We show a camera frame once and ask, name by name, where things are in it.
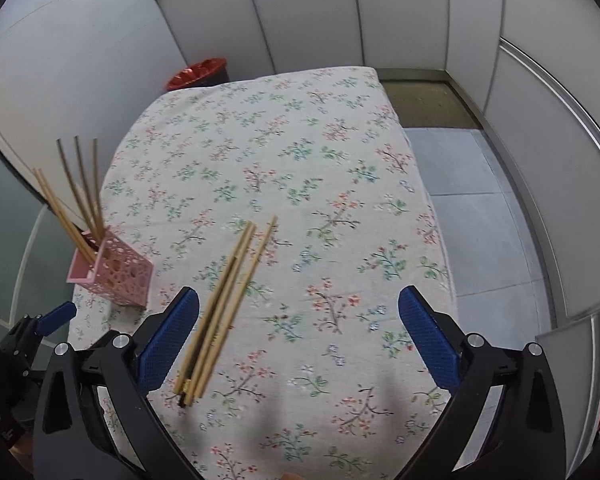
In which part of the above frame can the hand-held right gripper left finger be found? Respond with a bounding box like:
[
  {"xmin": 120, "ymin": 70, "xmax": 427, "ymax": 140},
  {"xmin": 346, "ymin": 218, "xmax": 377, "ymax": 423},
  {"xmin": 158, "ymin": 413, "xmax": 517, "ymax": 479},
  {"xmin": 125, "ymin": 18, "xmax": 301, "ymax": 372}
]
[{"xmin": 32, "ymin": 286, "xmax": 201, "ymax": 480}]

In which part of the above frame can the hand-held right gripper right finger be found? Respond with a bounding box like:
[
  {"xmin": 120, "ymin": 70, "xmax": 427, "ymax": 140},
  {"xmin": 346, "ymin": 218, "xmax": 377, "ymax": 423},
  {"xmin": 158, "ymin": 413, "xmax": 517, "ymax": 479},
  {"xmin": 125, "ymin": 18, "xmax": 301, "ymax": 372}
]
[{"xmin": 397, "ymin": 285, "xmax": 567, "ymax": 480}]

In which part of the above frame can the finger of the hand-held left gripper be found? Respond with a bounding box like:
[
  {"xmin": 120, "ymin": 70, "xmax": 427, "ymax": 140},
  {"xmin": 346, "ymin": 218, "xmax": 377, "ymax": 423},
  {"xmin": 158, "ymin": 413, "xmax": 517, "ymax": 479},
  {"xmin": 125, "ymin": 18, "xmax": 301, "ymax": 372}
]
[{"xmin": 17, "ymin": 301, "xmax": 78, "ymax": 343}]

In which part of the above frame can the pile of bamboo chopsticks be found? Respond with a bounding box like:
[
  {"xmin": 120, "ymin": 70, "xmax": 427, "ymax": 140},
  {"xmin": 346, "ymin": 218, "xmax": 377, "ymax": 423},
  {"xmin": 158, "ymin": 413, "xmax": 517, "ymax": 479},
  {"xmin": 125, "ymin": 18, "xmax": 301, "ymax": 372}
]
[{"xmin": 172, "ymin": 215, "xmax": 279, "ymax": 408}]

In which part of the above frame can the pink perforated plastic basket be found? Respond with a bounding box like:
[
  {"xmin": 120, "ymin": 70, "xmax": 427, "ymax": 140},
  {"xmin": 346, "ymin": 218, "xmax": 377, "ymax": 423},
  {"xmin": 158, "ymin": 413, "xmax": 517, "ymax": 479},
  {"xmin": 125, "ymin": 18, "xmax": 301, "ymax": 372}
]
[{"xmin": 66, "ymin": 225, "xmax": 154, "ymax": 309}]

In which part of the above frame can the bamboo chopstick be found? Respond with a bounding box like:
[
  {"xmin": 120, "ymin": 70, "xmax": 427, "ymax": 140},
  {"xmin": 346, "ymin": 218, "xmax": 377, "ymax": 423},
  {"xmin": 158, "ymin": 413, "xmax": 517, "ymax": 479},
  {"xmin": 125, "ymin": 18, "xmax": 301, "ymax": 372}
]
[
  {"xmin": 73, "ymin": 136, "xmax": 103, "ymax": 236},
  {"xmin": 32, "ymin": 168, "xmax": 97, "ymax": 265},
  {"xmin": 39, "ymin": 168, "xmax": 102, "ymax": 256},
  {"xmin": 56, "ymin": 139, "xmax": 97, "ymax": 236},
  {"xmin": 92, "ymin": 138, "xmax": 106, "ymax": 236}
]

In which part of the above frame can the frosted glass sliding door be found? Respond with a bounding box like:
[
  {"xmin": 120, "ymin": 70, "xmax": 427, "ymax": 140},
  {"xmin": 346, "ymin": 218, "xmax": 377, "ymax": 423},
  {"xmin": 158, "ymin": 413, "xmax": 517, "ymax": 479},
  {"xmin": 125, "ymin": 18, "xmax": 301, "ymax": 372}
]
[{"xmin": 0, "ymin": 130, "xmax": 81, "ymax": 333}]

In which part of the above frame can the floral tablecloth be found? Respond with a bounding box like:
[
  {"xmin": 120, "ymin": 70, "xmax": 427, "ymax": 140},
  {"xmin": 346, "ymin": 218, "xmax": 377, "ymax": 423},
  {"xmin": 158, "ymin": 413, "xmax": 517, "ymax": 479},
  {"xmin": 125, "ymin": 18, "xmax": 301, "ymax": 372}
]
[{"xmin": 70, "ymin": 65, "xmax": 456, "ymax": 480}]

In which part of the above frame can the brown floor mat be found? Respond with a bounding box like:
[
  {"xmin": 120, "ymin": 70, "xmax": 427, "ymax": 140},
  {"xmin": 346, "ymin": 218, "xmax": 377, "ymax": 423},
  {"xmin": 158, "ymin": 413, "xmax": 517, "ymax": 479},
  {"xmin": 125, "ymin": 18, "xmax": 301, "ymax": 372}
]
[{"xmin": 380, "ymin": 80, "xmax": 481, "ymax": 131}]

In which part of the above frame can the trash bin with red bag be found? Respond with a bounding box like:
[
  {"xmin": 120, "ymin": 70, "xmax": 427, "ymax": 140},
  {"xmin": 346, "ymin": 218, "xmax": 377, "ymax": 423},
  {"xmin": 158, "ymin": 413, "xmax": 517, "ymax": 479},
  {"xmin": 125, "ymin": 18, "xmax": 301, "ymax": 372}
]
[{"xmin": 166, "ymin": 58, "xmax": 229, "ymax": 93}]

